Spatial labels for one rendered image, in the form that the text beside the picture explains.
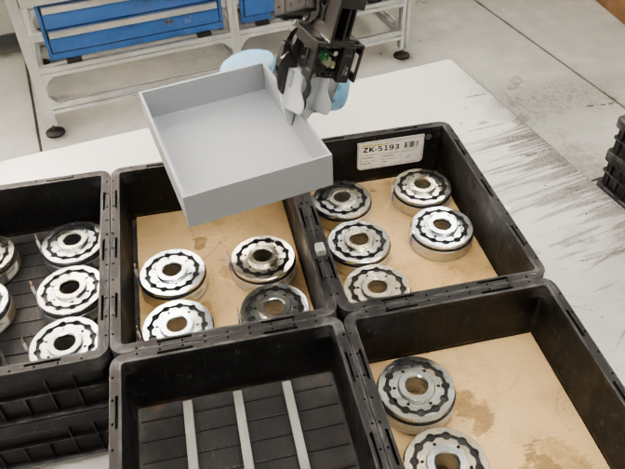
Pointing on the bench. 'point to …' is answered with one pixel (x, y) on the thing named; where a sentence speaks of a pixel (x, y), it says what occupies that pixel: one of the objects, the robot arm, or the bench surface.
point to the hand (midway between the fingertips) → (294, 113)
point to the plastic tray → (232, 143)
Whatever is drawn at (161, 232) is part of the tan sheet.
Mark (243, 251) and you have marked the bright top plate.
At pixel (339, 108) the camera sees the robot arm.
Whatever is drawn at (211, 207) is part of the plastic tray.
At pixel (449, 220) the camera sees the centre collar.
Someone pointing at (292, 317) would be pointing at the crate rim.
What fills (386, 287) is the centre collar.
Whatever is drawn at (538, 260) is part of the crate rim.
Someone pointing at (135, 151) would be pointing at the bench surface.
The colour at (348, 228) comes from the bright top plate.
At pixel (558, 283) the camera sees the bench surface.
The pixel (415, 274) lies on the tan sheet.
